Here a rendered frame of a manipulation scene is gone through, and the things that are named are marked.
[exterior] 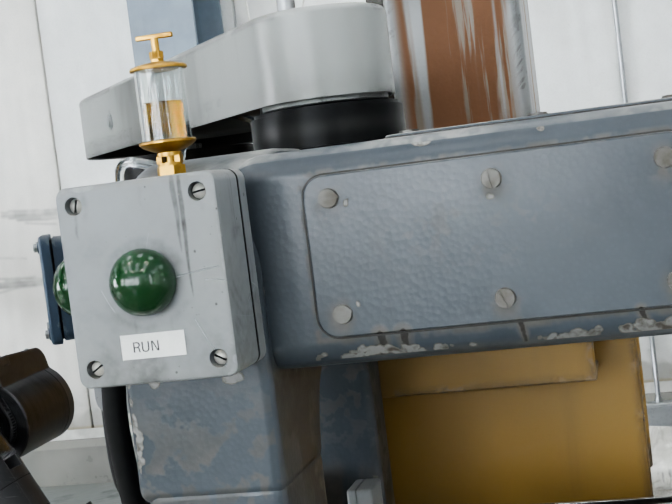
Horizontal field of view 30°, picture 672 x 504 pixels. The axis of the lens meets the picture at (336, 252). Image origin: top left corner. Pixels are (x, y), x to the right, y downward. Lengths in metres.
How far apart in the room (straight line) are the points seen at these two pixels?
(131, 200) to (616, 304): 0.22
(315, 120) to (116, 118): 0.33
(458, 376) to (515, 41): 0.35
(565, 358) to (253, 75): 0.27
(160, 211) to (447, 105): 0.55
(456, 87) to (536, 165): 0.51
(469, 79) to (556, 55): 4.69
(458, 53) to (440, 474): 0.37
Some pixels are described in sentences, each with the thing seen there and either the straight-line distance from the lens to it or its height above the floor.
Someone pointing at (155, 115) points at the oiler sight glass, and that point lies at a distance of 0.63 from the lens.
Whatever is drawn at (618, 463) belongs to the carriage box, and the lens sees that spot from 0.88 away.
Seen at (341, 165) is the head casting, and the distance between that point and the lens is 0.58.
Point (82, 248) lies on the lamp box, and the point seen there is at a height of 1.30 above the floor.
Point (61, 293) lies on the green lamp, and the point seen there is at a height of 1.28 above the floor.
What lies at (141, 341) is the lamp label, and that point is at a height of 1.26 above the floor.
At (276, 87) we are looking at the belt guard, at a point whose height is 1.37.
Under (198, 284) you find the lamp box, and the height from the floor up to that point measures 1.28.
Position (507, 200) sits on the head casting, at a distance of 0.57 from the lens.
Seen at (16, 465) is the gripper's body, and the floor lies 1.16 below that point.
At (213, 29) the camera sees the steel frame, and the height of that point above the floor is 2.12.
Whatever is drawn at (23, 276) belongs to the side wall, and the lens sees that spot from 6.46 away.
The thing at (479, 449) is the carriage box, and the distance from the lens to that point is 0.88.
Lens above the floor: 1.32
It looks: 3 degrees down
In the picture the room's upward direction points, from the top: 7 degrees counter-clockwise
